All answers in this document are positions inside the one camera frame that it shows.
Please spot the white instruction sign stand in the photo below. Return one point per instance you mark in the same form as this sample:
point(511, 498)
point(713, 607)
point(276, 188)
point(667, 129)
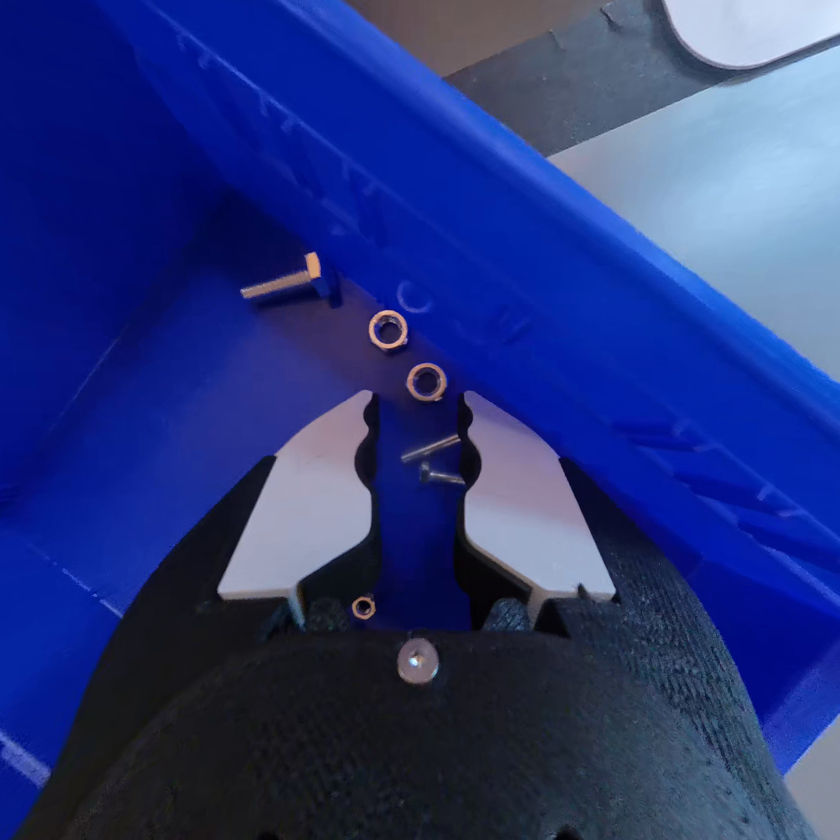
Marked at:
point(754, 26)

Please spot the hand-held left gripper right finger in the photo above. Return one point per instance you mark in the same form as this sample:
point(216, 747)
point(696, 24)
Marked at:
point(525, 518)

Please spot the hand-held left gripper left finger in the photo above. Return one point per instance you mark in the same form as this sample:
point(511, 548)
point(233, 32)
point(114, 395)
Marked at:
point(308, 512)

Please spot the blue plastic bin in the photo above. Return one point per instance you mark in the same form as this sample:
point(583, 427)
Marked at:
point(131, 394)

